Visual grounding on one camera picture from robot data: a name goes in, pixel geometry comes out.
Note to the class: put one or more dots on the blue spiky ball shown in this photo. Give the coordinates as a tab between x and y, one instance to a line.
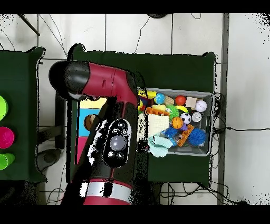
196	136

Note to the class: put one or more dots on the black pole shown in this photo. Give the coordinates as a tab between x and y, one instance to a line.
29	25

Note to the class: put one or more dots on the green spiky ball with eyes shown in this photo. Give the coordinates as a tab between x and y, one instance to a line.
173	112

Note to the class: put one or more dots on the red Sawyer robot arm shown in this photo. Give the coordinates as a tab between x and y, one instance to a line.
105	80

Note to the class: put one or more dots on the orange red ball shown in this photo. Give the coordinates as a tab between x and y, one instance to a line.
180	100

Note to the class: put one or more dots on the small orange basketball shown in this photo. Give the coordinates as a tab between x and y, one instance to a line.
177	123

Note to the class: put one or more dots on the dark green table cloth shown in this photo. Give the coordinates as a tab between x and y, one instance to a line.
179	69
19	74

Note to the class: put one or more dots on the light blue cloth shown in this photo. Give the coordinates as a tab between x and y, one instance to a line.
159	145

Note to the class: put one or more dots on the cream knitted cloth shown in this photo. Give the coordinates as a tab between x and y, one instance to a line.
158	122

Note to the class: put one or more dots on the wooden box with three holes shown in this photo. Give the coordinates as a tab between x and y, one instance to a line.
86	114

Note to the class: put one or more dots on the black upright panel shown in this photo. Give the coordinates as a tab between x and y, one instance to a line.
60	122

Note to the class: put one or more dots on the small soccer ball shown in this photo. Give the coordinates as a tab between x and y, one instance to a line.
185	118

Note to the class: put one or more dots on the neon green plastic cup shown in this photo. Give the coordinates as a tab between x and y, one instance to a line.
3	108
5	161

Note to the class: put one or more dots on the grey stand foot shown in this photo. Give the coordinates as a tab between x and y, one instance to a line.
47	157

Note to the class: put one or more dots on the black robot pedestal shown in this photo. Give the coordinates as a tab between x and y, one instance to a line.
155	194

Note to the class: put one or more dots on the small white baseball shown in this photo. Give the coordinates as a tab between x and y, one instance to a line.
201	105

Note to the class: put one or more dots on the black round object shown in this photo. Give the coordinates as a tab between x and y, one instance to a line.
157	15

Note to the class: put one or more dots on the pink plastic cup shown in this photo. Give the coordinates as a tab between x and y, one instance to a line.
6	137

